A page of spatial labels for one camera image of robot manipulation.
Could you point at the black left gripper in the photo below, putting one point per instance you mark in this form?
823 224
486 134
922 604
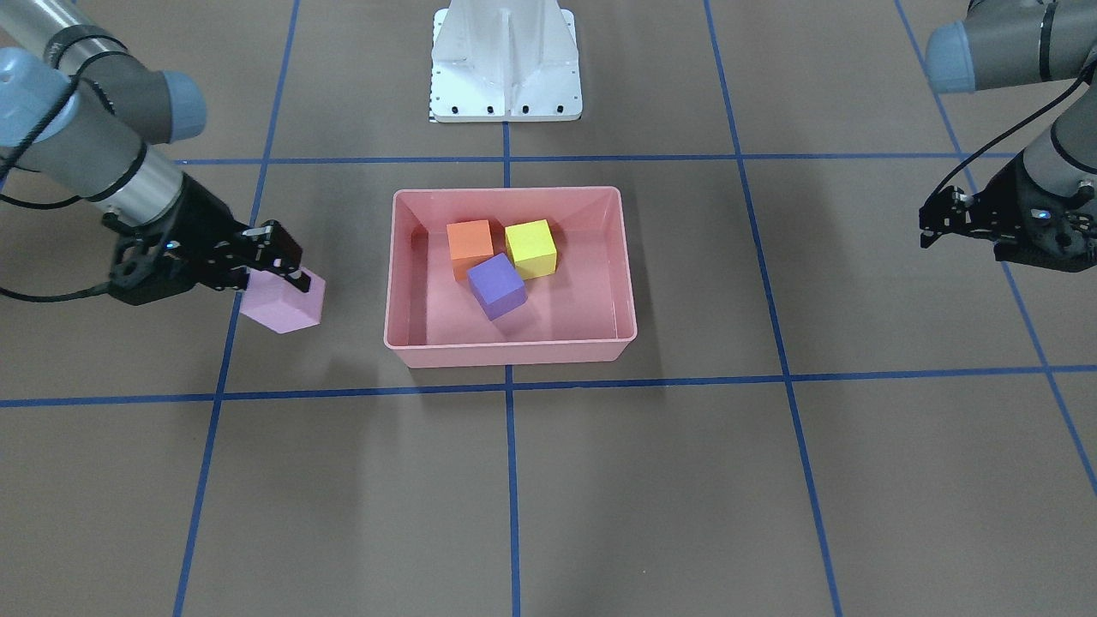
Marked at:
1011 200

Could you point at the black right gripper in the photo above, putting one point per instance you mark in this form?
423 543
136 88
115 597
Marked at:
202 224

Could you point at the light pink foam block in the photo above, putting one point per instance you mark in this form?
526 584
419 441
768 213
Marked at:
277 305

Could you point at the orange foam block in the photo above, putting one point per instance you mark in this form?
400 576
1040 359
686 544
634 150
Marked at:
470 244

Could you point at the purple foam block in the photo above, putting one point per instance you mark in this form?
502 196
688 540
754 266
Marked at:
497 286

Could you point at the yellow foam block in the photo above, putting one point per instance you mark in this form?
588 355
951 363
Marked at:
531 248

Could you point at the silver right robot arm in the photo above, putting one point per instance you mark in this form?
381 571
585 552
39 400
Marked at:
78 107

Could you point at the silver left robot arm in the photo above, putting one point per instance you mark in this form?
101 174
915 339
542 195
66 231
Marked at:
1014 43

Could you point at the pink plastic bin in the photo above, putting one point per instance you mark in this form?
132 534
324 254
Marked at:
581 313

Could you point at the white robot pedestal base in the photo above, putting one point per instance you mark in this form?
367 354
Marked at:
505 62

